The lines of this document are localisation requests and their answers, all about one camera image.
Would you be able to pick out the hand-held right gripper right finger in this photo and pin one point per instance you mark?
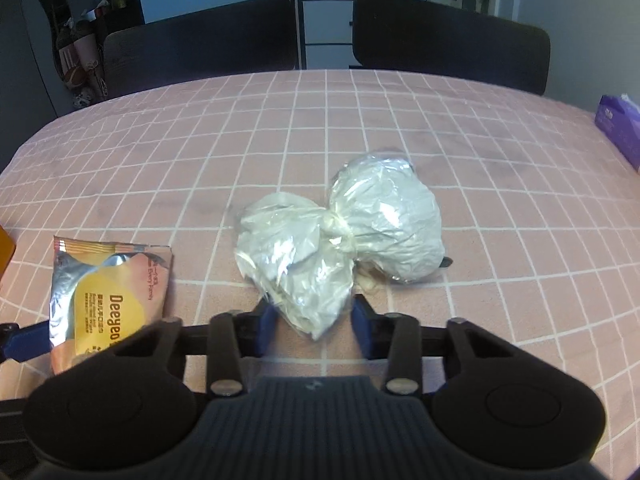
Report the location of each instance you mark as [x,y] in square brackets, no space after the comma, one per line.
[362,331]

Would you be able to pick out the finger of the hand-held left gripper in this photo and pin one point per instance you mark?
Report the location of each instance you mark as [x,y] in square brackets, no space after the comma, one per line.
[27,342]

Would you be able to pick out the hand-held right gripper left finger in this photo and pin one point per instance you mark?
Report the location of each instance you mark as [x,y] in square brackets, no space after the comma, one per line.
[267,326]

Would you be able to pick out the orange cardboard box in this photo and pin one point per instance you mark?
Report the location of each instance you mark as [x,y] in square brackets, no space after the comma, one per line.
[5,255]

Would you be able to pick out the orange foil snack packet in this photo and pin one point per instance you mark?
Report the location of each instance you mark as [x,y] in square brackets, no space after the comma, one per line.
[110,290]

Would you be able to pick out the knotted white plastic bag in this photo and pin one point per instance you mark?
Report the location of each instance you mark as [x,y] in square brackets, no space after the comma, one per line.
[385,220]

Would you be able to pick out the black chair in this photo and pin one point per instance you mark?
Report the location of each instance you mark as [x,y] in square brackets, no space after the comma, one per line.
[200,45]
[450,40]

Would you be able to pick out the cluttered dark shelf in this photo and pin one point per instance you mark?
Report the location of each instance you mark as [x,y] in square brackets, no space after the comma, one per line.
[75,45]

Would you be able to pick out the white cabinet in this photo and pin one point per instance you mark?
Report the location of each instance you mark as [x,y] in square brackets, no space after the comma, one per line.
[325,25]

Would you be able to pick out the purple tissue pack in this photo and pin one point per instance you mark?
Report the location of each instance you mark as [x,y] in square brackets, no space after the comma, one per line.
[620,125]

